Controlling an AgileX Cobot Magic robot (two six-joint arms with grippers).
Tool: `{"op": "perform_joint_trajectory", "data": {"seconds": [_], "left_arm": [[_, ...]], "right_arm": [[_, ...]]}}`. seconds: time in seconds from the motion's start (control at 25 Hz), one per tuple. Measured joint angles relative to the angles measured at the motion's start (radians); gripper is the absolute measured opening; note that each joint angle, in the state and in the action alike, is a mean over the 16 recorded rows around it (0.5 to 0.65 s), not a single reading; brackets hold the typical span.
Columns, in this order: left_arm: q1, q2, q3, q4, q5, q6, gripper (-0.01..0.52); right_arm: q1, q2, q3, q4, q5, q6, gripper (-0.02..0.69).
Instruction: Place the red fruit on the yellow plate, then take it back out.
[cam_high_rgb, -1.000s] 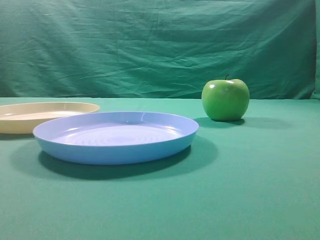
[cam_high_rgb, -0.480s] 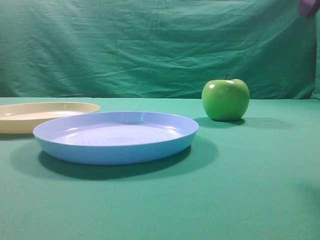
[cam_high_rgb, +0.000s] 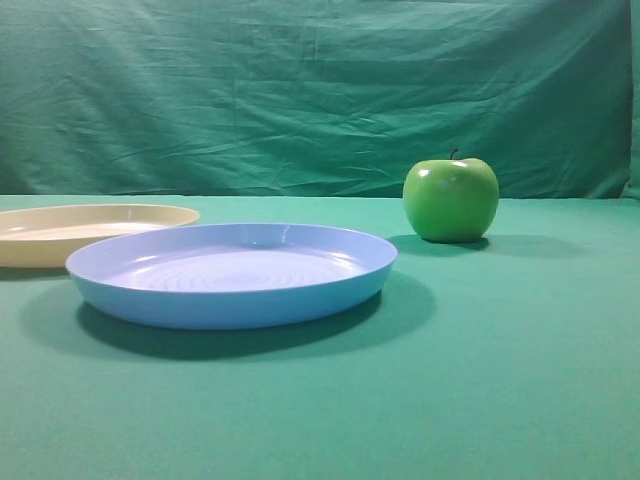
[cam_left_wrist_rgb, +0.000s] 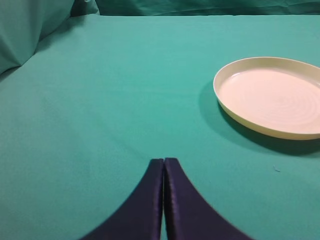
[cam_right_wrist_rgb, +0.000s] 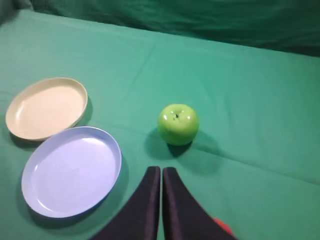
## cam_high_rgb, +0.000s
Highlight green apple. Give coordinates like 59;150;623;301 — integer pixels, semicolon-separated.
402;152;499;243

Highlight green backdrop cloth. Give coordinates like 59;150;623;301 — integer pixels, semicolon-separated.
1;1;639;198

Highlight green table cloth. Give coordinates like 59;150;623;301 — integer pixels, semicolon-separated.
1;196;639;479

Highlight blue plastic plate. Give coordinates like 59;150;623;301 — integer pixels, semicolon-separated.
66;223;398;330

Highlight yellow plastic plate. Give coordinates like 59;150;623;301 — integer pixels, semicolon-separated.
1;204;200;268

